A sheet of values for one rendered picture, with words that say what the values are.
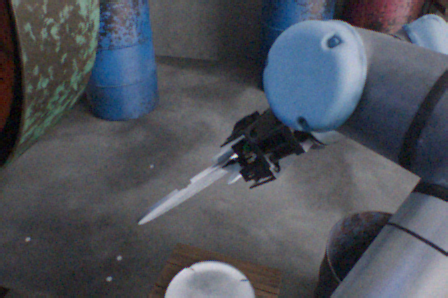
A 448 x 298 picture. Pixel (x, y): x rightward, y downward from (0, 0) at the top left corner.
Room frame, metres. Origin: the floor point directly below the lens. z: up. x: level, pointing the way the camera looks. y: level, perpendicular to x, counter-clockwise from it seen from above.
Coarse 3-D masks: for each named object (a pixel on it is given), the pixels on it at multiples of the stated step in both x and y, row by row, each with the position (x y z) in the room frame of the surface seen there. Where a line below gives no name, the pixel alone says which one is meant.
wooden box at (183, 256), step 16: (176, 256) 0.75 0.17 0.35; (192, 256) 0.75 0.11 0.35; (208, 256) 0.75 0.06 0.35; (224, 256) 0.75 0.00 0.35; (176, 272) 0.68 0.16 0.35; (256, 272) 0.68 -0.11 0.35; (272, 272) 0.68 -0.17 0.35; (160, 288) 0.62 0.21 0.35; (256, 288) 0.62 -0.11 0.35; (272, 288) 0.62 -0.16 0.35
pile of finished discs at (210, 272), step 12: (204, 264) 0.71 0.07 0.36; (216, 264) 0.71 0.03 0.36; (180, 276) 0.66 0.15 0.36; (192, 276) 0.66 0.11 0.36; (204, 276) 0.66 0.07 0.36; (216, 276) 0.66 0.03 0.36; (228, 276) 0.66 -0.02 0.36; (240, 276) 0.66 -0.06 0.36; (168, 288) 0.61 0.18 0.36; (180, 288) 0.62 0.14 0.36; (192, 288) 0.62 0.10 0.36; (204, 288) 0.61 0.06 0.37; (216, 288) 0.61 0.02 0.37; (228, 288) 0.62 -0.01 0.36; (240, 288) 0.62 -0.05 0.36; (252, 288) 0.61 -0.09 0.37
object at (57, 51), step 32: (32, 0) 0.43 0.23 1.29; (64, 0) 0.49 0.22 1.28; (96, 0) 0.56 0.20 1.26; (32, 32) 0.42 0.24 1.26; (64, 32) 0.48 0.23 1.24; (96, 32) 0.57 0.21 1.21; (32, 64) 0.42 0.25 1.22; (64, 64) 0.49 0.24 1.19; (32, 96) 0.42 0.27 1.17; (64, 96) 0.51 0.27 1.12; (32, 128) 0.44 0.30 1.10; (0, 160) 0.53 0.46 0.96
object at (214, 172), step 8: (224, 160) 0.42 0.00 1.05; (208, 168) 0.40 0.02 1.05; (216, 168) 0.41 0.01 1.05; (200, 176) 0.39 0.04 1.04; (208, 176) 0.43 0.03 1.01; (216, 176) 0.55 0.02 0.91; (192, 184) 0.39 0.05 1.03; (200, 184) 0.53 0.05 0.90; (208, 184) 0.57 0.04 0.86; (176, 192) 0.38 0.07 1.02; (184, 192) 0.42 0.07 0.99; (192, 192) 0.52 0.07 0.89; (160, 200) 0.38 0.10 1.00; (168, 200) 0.38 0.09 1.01; (176, 200) 0.47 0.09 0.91; (152, 208) 0.38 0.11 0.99; (160, 208) 0.41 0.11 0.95; (168, 208) 0.50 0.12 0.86; (144, 216) 0.39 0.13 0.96; (152, 216) 0.44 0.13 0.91
